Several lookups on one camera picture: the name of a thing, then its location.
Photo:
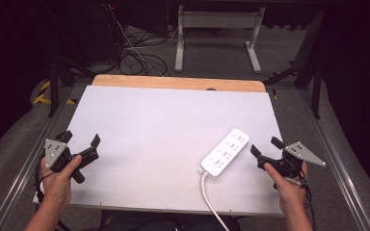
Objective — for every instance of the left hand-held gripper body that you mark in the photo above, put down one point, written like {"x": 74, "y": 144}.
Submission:
{"x": 55, "y": 153}

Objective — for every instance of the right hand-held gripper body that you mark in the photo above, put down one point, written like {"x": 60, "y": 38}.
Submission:
{"x": 289, "y": 162}

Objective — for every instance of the white power strip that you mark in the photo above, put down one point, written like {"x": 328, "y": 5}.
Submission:
{"x": 224, "y": 152}

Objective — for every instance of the person's right hand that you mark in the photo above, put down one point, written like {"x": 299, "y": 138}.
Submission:
{"x": 287, "y": 189}

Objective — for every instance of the person's left hand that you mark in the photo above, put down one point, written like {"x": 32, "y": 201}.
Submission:
{"x": 57, "y": 184}

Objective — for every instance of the yellow black floor tape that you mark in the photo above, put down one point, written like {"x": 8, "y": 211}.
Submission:
{"x": 43, "y": 93}

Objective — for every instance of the black metal stand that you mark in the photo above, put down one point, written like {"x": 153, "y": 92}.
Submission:
{"x": 313, "y": 73}
{"x": 56, "y": 80}

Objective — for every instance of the aluminium rail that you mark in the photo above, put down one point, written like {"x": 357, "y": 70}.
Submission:
{"x": 334, "y": 160}
{"x": 25, "y": 166}

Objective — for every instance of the white metal table frame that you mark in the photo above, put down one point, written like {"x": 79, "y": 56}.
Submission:
{"x": 218, "y": 20}

